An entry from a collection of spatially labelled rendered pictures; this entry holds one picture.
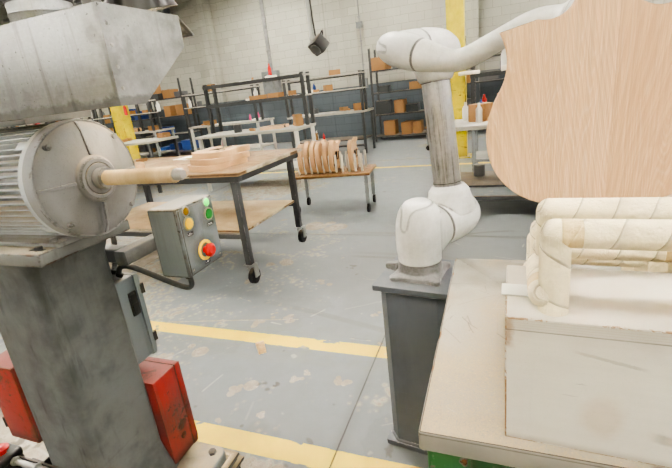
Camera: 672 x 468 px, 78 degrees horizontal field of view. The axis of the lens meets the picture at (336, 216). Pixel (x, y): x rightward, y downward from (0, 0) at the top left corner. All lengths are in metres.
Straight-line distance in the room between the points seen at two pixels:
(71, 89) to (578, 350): 0.78
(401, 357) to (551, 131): 1.05
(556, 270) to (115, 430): 1.19
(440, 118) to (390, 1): 10.59
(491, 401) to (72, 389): 0.97
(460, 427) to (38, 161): 0.86
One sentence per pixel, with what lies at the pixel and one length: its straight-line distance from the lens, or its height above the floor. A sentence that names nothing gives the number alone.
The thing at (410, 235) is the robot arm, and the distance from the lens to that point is 1.44.
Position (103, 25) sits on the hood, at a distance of 0.73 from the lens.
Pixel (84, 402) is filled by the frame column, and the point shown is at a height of 0.70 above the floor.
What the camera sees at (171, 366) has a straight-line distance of 1.46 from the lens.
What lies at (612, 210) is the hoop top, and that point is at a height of 1.20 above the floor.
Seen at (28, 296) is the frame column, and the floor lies 1.01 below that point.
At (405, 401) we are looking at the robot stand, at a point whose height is 0.22.
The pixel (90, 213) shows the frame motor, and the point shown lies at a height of 1.18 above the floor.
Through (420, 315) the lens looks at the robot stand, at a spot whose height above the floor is 0.60.
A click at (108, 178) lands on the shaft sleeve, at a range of 0.99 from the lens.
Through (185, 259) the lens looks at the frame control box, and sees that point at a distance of 1.22.
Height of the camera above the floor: 1.37
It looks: 17 degrees down
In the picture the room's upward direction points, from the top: 7 degrees counter-clockwise
